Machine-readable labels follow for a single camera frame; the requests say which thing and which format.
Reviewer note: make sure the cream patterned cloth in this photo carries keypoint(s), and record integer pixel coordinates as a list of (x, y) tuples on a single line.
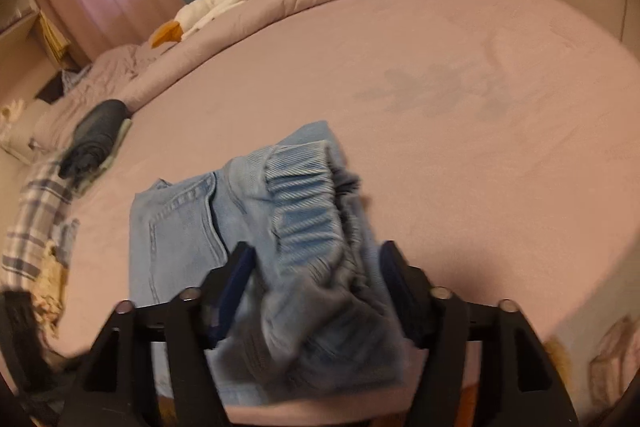
[(50, 282)]

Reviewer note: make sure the dark rolled garment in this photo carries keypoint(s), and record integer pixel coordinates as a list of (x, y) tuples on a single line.
[(97, 127)]

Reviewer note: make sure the yellow stack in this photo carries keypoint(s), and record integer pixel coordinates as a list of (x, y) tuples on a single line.
[(54, 37)]

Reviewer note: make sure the light blue denim pants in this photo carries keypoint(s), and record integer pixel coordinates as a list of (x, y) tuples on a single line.
[(180, 232)]

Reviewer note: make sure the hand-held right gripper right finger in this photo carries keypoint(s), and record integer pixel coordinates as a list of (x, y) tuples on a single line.
[(400, 297)]

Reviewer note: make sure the plaid cloth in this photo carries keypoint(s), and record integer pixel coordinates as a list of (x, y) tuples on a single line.
[(35, 217)]

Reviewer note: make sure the beige bedside shelf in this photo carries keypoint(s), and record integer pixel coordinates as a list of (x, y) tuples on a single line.
[(20, 37)]

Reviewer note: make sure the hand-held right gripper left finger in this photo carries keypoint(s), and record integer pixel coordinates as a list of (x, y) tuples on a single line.
[(232, 297)]

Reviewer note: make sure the bed with pink sheet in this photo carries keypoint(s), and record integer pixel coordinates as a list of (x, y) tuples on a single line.
[(450, 157)]

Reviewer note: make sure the pink dotted cloth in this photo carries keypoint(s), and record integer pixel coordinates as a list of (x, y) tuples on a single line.
[(612, 362)]

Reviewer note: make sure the cream pillow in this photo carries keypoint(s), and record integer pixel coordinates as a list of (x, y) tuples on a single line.
[(25, 142)]

